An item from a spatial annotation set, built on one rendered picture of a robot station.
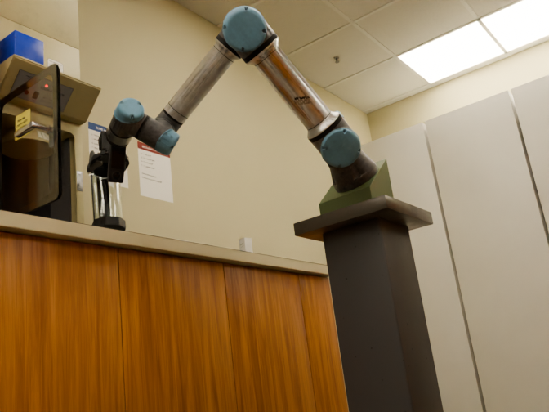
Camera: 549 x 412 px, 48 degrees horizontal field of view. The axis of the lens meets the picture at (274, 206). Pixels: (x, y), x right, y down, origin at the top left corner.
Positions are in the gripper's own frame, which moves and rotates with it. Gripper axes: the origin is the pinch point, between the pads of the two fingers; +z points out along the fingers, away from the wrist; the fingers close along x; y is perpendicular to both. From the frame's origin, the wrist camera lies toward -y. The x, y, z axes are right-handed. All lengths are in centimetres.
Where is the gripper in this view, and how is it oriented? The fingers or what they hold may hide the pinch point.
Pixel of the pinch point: (104, 173)
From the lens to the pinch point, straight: 205.2
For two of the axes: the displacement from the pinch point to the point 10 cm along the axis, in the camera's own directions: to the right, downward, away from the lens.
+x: -8.8, -0.3, -4.7
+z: -4.3, 4.3, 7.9
